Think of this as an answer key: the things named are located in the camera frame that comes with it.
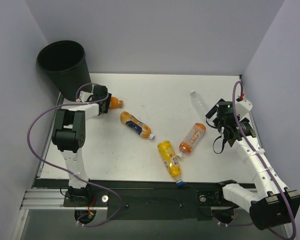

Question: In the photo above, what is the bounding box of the orange label clear bottle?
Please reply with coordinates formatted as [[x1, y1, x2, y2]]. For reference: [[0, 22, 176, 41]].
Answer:
[[176, 123, 206, 158]]

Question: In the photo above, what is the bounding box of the black plastic trash bin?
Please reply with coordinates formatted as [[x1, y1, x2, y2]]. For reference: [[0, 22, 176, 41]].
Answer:
[[37, 40, 92, 102]]

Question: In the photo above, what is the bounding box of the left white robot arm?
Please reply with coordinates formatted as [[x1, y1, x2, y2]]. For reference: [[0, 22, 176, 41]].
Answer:
[[51, 84, 112, 206]]

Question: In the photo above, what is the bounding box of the orange and blue bottle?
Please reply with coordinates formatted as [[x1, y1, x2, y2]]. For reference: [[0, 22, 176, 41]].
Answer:
[[119, 111, 155, 140]]

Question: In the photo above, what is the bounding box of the aluminium frame rail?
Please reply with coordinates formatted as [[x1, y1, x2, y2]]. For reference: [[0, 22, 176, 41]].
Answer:
[[20, 189, 65, 210]]

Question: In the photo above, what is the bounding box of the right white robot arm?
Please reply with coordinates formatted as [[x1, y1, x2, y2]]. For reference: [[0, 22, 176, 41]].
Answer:
[[206, 99, 300, 230]]

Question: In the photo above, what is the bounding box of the clear empty water bottle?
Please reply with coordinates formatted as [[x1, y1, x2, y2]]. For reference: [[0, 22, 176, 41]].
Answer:
[[190, 90, 209, 119]]

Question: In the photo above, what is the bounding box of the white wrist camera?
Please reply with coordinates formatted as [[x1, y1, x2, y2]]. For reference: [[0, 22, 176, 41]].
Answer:
[[76, 91, 92, 103], [235, 93, 253, 119]]

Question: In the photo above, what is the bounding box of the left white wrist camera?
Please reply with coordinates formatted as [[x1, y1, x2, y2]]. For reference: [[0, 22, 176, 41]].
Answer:
[[76, 91, 92, 103]]

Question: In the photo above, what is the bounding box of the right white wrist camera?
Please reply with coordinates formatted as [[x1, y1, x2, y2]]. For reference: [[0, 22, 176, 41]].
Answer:
[[235, 93, 253, 119]]

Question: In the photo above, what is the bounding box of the yellow bottle with blue cap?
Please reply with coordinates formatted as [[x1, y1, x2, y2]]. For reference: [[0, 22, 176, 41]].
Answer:
[[157, 140, 185, 187]]

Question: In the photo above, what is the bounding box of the black strap loop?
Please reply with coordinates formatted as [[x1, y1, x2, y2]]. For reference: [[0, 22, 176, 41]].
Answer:
[[212, 134, 227, 155]]

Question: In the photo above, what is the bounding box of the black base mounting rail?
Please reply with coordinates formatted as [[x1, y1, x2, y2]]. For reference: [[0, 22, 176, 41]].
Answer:
[[33, 178, 256, 222]]

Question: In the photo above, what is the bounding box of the small orange juice bottle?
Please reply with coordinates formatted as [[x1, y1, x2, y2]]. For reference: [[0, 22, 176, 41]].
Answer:
[[109, 96, 124, 109]]

